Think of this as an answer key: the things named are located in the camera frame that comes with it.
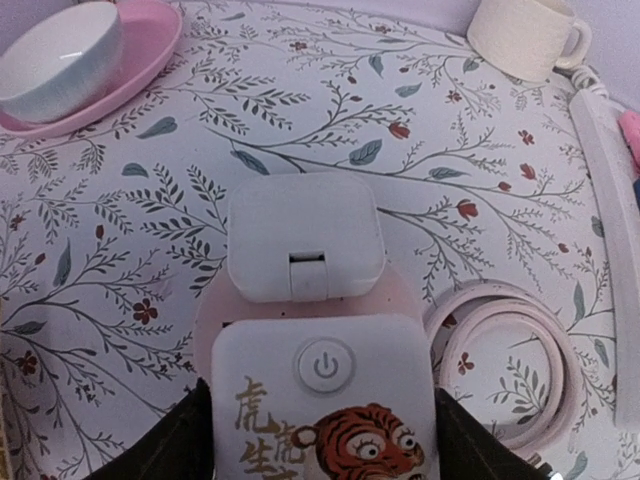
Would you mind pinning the white tiger cube socket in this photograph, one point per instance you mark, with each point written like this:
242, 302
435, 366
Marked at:
340, 389

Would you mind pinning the cream ceramic mug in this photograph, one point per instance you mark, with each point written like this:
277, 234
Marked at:
528, 39

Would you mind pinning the white bowl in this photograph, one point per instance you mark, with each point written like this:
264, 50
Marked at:
61, 64

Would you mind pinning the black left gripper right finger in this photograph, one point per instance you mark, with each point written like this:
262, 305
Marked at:
467, 450

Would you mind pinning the pink plug on strip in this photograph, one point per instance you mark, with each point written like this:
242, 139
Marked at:
629, 122

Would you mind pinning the white charger plug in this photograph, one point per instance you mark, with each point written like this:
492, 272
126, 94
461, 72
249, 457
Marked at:
304, 238

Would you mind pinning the white power strip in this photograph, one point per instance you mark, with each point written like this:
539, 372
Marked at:
612, 170

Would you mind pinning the dark blue plug adapter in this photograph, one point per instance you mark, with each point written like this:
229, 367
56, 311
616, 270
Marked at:
636, 187

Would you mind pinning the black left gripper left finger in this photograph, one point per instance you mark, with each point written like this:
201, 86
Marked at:
179, 446

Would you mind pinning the pink plate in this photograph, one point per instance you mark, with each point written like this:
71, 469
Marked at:
151, 30

